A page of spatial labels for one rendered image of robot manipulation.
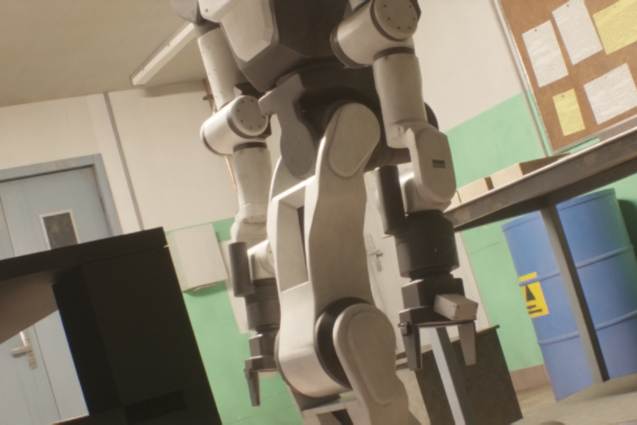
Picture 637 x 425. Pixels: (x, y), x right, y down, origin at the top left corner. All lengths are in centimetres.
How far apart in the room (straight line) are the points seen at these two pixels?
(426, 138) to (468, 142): 424
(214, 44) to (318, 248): 52
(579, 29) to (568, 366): 167
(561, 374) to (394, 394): 318
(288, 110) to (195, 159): 488
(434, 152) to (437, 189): 6
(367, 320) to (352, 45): 42
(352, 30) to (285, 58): 18
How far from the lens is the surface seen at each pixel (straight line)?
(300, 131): 164
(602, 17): 498
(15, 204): 602
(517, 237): 466
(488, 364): 319
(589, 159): 229
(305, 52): 163
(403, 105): 148
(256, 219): 184
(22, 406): 580
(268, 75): 171
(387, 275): 646
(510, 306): 569
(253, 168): 183
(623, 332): 459
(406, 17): 150
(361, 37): 151
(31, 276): 30
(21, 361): 583
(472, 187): 279
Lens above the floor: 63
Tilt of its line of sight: 7 degrees up
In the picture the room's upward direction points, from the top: 17 degrees counter-clockwise
